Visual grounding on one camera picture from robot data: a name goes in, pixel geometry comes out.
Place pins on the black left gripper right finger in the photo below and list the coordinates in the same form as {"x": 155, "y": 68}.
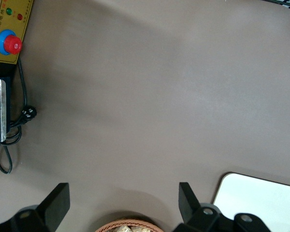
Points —
{"x": 191, "y": 205}

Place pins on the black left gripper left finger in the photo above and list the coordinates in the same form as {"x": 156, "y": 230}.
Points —
{"x": 55, "y": 205}

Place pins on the beige plastic tray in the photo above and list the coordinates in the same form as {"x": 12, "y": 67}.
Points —
{"x": 256, "y": 200}

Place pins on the round brown wicker basket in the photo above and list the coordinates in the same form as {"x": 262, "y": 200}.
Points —
{"x": 135, "y": 221}

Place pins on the clear wrapped crispy snack packet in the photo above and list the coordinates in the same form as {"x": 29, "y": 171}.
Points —
{"x": 124, "y": 228}

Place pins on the black block with metal strip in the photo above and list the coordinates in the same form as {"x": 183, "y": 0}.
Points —
{"x": 1, "y": 108}

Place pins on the yellow panel emergency stop box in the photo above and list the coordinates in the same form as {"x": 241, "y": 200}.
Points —
{"x": 9, "y": 43}

